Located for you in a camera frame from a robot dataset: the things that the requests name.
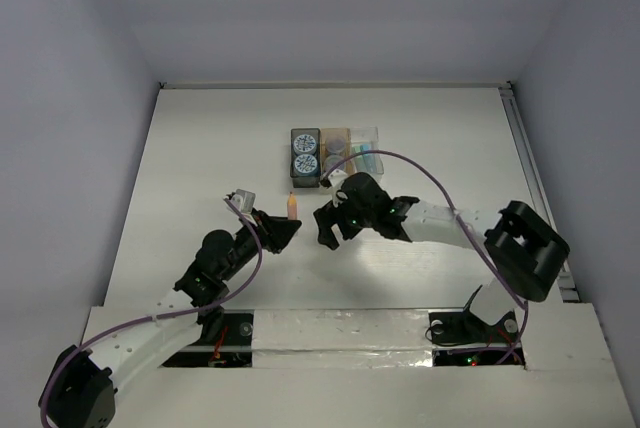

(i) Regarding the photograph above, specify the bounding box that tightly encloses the orange translucent container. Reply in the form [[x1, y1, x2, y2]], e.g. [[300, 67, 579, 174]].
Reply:
[[320, 127, 352, 173]]

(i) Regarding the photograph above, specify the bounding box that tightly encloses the orange highlighter pen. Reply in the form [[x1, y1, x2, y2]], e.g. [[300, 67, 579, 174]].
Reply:
[[287, 192, 298, 220]]

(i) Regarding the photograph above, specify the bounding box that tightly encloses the paper clip tub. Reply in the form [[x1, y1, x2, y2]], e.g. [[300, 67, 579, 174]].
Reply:
[[325, 136, 347, 156], [323, 155, 345, 173]]

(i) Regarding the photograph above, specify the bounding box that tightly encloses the aluminium side rail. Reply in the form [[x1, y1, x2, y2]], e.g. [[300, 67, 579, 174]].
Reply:
[[498, 85, 582, 303]]

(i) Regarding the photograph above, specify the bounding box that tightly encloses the blue cleaning gel jar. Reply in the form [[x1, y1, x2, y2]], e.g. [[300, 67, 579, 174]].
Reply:
[[292, 133, 318, 156]]

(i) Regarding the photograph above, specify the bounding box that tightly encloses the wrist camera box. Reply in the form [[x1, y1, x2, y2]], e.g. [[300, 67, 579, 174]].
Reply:
[[320, 169, 349, 196], [227, 189, 256, 215]]

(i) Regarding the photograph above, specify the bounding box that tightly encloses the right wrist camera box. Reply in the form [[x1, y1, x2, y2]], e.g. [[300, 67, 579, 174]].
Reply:
[[320, 169, 349, 196]]

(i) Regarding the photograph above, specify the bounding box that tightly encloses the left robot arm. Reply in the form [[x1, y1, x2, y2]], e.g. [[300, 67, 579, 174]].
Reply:
[[38, 209, 302, 427]]

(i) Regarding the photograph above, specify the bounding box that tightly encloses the grey translucent container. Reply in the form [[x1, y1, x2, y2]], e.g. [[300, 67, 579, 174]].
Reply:
[[289, 128, 321, 189]]

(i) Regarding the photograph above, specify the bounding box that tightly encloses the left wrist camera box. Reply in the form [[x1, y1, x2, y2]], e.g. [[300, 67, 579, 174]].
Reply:
[[227, 189, 256, 215]]

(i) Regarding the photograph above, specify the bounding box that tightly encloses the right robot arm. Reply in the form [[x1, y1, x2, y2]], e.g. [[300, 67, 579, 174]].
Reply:
[[314, 173, 570, 340]]

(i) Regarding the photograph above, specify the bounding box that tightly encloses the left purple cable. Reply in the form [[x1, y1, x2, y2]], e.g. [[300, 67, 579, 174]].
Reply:
[[38, 197, 264, 427]]

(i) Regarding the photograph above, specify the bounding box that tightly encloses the blue highlighter pen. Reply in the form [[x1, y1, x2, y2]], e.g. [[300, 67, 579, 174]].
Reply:
[[361, 143, 384, 175]]

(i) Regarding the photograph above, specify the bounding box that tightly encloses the clear plastic container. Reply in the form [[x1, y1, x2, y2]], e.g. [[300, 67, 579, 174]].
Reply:
[[350, 127, 384, 181]]

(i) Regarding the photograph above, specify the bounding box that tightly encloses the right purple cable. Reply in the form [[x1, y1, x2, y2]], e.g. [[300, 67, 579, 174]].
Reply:
[[324, 150, 530, 364]]

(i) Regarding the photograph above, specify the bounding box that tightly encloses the purple cable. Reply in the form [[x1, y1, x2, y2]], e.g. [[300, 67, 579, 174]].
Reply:
[[324, 150, 530, 364], [38, 197, 264, 427]]

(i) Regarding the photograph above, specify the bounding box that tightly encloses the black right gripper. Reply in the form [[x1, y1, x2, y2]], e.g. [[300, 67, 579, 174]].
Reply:
[[314, 194, 376, 250]]

